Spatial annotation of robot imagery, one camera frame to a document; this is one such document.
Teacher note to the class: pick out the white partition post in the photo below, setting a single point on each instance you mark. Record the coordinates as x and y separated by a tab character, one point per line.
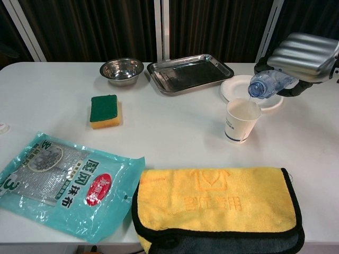
25	30
162	26
276	13

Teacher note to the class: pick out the white paper plate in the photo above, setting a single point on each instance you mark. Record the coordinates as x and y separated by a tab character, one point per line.
235	84

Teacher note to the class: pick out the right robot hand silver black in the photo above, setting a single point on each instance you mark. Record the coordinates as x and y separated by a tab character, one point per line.
304	58

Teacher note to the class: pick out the green yellow sponge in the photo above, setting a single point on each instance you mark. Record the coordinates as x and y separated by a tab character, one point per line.
103	108

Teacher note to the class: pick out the yellow grey microfiber towel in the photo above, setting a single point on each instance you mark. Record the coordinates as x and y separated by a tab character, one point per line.
217	201

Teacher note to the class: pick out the stainless steel bowl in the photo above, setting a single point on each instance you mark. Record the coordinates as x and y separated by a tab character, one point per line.
121	71

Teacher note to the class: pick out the clear plastic water bottle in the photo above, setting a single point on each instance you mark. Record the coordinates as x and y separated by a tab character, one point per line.
265	84

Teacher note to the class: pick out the white paper cup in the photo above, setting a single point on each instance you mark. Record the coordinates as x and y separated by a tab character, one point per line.
238	124

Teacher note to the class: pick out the teal packaged steel mesh cloth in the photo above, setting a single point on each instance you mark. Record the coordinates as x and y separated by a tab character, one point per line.
66	190

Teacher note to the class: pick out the rectangular stainless steel tray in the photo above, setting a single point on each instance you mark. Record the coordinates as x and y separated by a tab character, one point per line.
189	74

